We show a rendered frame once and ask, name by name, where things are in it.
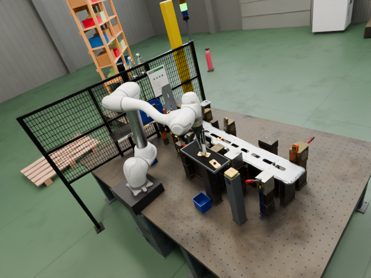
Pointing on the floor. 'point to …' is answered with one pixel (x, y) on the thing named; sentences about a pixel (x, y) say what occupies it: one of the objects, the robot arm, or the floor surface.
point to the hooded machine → (331, 16)
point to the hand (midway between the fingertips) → (202, 149)
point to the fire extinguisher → (208, 60)
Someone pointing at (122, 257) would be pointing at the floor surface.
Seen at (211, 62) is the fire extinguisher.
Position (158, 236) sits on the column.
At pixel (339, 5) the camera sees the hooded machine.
